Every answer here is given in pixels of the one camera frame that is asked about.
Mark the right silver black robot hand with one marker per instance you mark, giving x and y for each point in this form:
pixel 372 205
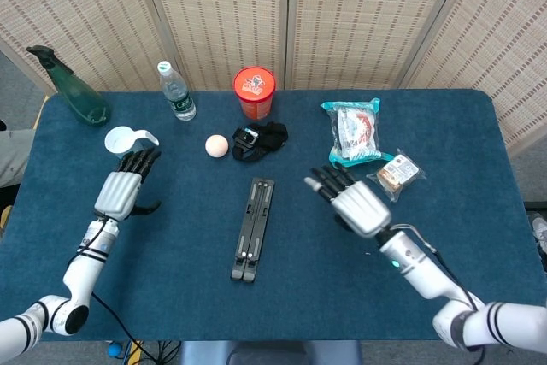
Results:
pixel 363 209

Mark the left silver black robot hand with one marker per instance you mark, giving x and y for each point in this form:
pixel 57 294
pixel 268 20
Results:
pixel 117 192

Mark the black folding laptop stand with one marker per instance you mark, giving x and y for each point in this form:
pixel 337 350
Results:
pixel 254 228

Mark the clear wrapped sandwich bread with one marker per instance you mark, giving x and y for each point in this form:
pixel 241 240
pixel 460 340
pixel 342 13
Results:
pixel 397 172

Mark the blue tablecloth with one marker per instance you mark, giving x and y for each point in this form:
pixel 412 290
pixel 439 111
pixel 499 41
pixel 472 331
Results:
pixel 179 219

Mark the teal snack bag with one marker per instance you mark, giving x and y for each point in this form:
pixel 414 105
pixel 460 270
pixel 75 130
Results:
pixel 354 134

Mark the green glass vase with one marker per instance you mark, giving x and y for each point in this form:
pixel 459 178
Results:
pixel 81 100

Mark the grey fabric garment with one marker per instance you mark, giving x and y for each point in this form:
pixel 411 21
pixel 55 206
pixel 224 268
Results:
pixel 15 155

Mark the pale pink ball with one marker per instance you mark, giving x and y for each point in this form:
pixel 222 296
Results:
pixel 216 145

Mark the clear water bottle green label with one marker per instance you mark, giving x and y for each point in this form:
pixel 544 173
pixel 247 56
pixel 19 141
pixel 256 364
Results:
pixel 179 100

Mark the orange instant noodle cup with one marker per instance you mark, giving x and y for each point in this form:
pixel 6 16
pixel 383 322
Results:
pixel 254 100

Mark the small blue floor ball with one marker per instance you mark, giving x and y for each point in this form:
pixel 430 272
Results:
pixel 115 350

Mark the blue chair seat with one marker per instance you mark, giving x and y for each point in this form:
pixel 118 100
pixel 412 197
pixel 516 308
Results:
pixel 269 354

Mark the grey sneaker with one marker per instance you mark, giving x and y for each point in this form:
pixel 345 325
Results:
pixel 539 237

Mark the woven bamboo folding screen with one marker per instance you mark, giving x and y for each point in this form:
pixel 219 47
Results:
pixel 222 19

